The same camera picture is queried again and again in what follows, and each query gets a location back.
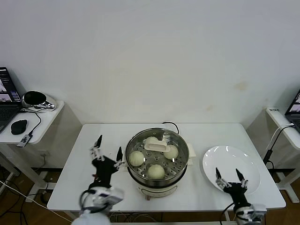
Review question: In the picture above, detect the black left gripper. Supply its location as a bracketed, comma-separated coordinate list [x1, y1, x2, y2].
[89, 135, 125, 188]

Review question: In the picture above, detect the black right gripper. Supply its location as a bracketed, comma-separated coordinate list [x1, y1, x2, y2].
[215, 167, 249, 207]

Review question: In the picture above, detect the white steamed baozi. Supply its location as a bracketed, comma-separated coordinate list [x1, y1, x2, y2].
[163, 144, 180, 160]
[147, 164, 166, 180]
[128, 151, 145, 167]
[145, 136, 160, 145]

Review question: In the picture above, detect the glass lid with cream handle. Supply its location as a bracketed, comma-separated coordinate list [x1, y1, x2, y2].
[126, 127, 189, 181]

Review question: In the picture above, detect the perforated steel steamer basket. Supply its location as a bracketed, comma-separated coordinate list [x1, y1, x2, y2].
[118, 127, 196, 186]

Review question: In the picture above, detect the white round plate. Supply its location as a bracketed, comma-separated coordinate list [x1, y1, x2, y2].
[202, 145, 262, 196]

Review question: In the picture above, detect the cream electric cooker base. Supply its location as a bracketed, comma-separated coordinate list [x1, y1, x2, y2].
[118, 142, 196, 202]

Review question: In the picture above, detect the white side table with mouse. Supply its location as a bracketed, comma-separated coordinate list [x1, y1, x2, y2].
[0, 100, 82, 203]

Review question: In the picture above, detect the small black usb hub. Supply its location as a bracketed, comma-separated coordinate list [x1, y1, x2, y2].
[16, 134, 32, 148]

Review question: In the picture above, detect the chrome oval gadget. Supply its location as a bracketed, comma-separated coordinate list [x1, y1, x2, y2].
[21, 90, 57, 110]

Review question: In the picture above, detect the black laptop with pink screen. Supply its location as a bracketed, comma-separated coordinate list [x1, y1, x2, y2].
[285, 89, 300, 131]

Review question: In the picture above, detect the black computer mouse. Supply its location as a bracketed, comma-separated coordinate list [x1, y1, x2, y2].
[10, 119, 28, 135]

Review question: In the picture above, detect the black laptop beside mouse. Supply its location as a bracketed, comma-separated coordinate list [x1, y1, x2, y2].
[0, 66, 23, 132]

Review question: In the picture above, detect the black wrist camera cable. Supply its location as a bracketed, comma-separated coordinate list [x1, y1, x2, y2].
[220, 202, 235, 225]

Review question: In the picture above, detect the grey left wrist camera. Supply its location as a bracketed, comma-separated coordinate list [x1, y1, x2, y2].
[103, 187, 125, 205]

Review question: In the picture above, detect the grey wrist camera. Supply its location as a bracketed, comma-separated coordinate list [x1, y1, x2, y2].
[103, 187, 125, 205]
[250, 203, 267, 221]

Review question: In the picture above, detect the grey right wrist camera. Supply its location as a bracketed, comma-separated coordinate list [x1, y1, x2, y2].
[250, 203, 267, 221]

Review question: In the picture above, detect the black inline cable adapter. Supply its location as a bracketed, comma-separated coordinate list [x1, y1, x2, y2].
[263, 149, 273, 163]

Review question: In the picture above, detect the white laptop cable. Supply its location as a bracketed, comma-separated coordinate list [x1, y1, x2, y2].
[269, 125, 293, 150]

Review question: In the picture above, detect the white table frame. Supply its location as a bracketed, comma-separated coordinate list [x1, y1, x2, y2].
[63, 210, 237, 223]

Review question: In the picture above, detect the black laptop cable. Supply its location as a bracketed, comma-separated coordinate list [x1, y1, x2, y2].
[262, 123, 295, 169]

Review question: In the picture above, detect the cable bundle under table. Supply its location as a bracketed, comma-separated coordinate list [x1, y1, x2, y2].
[110, 211, 157, 223]

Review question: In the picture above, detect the black cooker power cable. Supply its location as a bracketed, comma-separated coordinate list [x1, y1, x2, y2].
[162, 121, 180, 136]

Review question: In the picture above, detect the black hub cable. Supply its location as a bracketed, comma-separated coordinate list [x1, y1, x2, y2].
[18, 110, 42, 136]

